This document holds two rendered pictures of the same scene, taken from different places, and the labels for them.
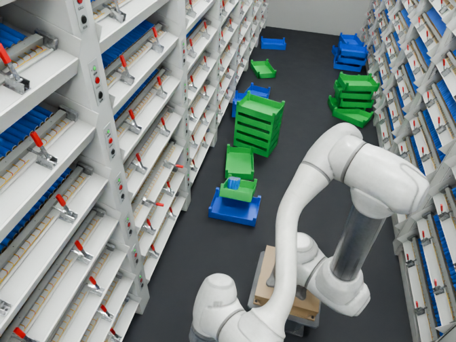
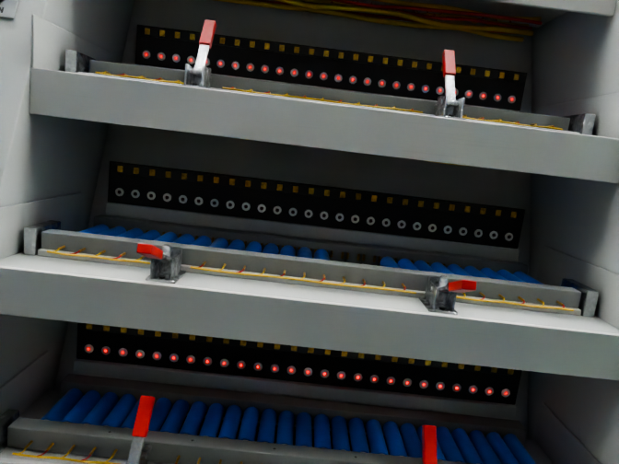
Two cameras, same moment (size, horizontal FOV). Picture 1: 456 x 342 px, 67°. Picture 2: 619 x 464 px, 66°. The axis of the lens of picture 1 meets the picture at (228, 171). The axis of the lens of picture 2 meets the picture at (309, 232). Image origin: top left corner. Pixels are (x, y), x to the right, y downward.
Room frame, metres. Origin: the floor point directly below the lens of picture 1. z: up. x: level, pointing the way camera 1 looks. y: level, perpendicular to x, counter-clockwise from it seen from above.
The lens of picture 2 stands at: (1.06, -0.13, 0.49)
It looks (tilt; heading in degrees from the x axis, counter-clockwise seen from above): 12 degrees up; 78
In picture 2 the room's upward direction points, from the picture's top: 6 degrees clockwise
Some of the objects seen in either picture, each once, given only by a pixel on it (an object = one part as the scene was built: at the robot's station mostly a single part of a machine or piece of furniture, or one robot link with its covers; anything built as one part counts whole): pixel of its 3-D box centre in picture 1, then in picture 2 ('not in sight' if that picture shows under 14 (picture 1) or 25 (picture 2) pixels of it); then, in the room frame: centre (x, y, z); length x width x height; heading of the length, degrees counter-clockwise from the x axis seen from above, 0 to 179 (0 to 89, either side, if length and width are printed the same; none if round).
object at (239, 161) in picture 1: (239, 161); not in sight; (1.95, -0.08, 0.04); 0.30 x 0.20 x 0.08; 0
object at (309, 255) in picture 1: (298, 256); not in sight; (0.86, -0.32, 0.45); 0.18 x 0.16 x 0.22; 49
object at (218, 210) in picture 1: (235, 206); not in sight; (1.50, -0.06, 0.04); 0.30 x 0.20 x 0.08; 80
